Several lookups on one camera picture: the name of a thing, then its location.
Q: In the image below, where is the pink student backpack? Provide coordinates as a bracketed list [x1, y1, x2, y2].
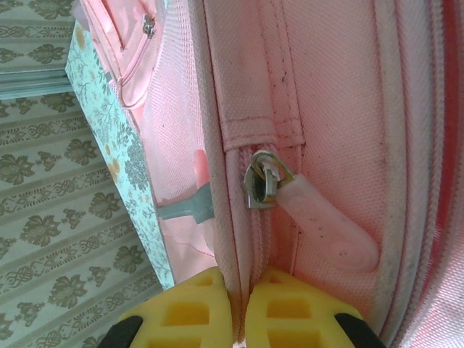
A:
[72, 0, 464, 348]

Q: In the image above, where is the aluminium frame post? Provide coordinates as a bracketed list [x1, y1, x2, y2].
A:
[0, 69, 70, 99]

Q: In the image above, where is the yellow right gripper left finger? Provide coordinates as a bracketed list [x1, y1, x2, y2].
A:
[99, 267, 233, 348]

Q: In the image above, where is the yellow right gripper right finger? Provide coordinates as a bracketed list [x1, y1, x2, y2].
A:
[245, 266, 387, 348]

